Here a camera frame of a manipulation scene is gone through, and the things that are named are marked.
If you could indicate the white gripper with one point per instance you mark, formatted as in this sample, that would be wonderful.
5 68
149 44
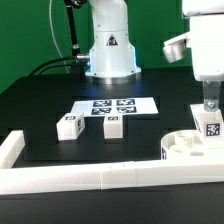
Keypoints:
206 41

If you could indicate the white round stool seat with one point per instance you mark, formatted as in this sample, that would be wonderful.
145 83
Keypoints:
190 144

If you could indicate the white marker tag sheet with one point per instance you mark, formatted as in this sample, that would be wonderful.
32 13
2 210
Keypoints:
125 106

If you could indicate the white U-shaped fence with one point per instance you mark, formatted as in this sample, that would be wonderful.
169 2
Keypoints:
99 176

